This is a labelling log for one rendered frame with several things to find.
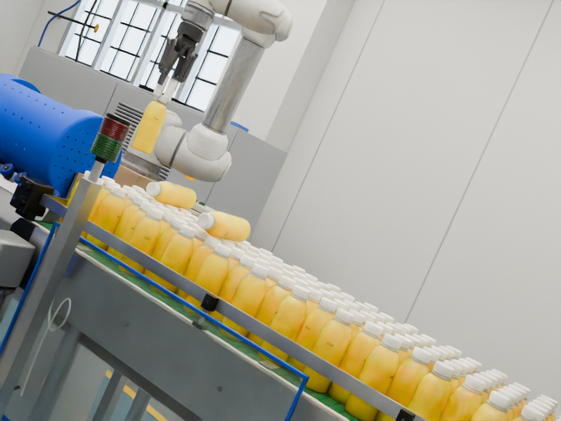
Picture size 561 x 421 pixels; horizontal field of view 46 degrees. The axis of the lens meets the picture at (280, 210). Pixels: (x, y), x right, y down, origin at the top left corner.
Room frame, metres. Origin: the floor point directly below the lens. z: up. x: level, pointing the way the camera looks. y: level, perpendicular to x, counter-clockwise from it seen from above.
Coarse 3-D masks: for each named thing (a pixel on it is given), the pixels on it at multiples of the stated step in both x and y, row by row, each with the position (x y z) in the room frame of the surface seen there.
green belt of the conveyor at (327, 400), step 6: (42, 222) 1.84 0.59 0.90; (48, 222) 1.87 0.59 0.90; (48, 228) 1.80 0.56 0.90; (306, 390) 1.37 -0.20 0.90; (312, 396) 1.35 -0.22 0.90; (318, 396) 1.37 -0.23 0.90; (324, 396) 1.39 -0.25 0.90; (330, 396) 1.41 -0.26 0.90; (324, 402) 1.35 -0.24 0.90; (330, 402) 1.37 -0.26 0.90; (336, 402) 1.39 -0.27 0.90; (336, 408) 1.34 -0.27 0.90; (342, 408) 1.36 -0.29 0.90; (342, 414) 1.32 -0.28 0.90; (348, 414) 1.34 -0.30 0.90; (354, 420) 1.32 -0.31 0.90; (360, 420) 1.33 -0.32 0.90
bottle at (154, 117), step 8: (152, 104) 1.97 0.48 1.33; (160, 104) 1.98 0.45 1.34; (144, 112) 1.98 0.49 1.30; (152, 112) 1.96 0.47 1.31; (160, 112) 1.97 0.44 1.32; (144, 120) 1.97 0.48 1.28; (152, 120) 1.96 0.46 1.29; (160, 120) 1.98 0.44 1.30; (144, 128) 1.96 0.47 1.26; (152, 128) 1.97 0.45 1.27; (160, 128) 1.99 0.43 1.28; (136, 136) 1.97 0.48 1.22; (144, 136) 1.96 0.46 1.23; (152, 136) 1.97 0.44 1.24; (136, 144) 1.96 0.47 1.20; (144, 144) 1.96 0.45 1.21; (152, 144) 1.98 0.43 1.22; (144, 152) 1.97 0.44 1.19
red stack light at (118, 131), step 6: (108, 120) 1.50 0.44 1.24; (114, 120) 1.50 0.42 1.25; (102, 126) 1.51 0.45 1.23; (108, 126) 1.50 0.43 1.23; (114, 126) 1.50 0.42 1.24; (120, 126) 1.50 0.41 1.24; (126, 126) 1.51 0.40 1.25; (102, 132) 1.50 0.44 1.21; (108, 132) 1.50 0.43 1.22; (114, 132) 1.50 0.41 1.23; (120, 132) 1.51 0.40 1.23; (126, 132) 1.52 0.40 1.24; (114, 138) 1.50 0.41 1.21; (120, 138) 1.51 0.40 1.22
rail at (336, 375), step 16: (48, 208) 1.79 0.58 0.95; (64, 208) 1.76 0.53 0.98; (112, 240) 1.66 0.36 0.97; (128, 256) 1.63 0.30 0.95; (144, 256) 1.61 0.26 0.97; (160, 272) 1.58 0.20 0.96; (176, 272) 1.56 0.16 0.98; (192, 288) 1.53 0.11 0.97; (224, 304) 1.48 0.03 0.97; (240, 320) 1.45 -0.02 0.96; (256, 320) 1.43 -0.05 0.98; (272, 336) 1.41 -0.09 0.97; (288, 352) 1.39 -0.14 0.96; (304, 352) 1.37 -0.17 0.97; (320, 368) 1.35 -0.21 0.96; (336, 368) 1.33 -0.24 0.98; (352, 384) 1.31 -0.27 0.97; (368, 400) 1.29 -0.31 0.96; (384, 400) 1.27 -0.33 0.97; (416, 416) 1.24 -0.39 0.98
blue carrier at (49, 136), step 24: (0, 96) 2.09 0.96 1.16; (24, 96) 2.08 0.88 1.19; (0, 120) 2.05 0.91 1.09; (24, 120) 2.00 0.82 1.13; (48, 120) 1.97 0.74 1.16; (72, 120) 1.96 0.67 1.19; (96, 120) 2.01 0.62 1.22; (0, 144) 2.05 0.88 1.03; (24, 144) 1.98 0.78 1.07; (48, 144) 1.93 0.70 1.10; (72, 144) 1.97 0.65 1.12; (24, 168) 2.01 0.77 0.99; (48, 168) 1.93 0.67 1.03; (72, 168) 2.00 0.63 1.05
